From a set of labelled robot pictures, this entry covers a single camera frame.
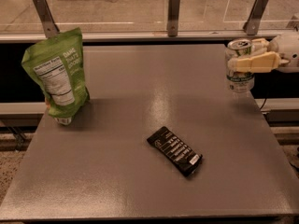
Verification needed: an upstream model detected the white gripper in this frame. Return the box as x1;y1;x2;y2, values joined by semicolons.
227;33;299;73

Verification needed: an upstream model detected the silver green 7up can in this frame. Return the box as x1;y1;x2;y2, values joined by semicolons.
225;38;254;92

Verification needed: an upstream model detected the black snack bar wrapper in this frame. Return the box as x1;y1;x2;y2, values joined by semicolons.
147;126;203;177

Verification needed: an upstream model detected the clear glass barrier panel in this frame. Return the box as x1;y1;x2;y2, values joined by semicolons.
0;0;299;33

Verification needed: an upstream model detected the green snack bag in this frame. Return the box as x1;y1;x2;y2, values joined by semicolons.
21;28;90;125

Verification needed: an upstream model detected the right metal bracket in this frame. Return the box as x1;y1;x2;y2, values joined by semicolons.
243;0;269;35

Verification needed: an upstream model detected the metal bracket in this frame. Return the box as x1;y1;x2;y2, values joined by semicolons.
243;0;269;35
33;0;59;38
167;0;180;37

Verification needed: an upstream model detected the middle metal bracket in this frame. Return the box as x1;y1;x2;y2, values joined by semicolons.
167;0;180;37

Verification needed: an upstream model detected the left metal bracket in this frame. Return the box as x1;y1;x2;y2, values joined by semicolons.
33;0;59;38

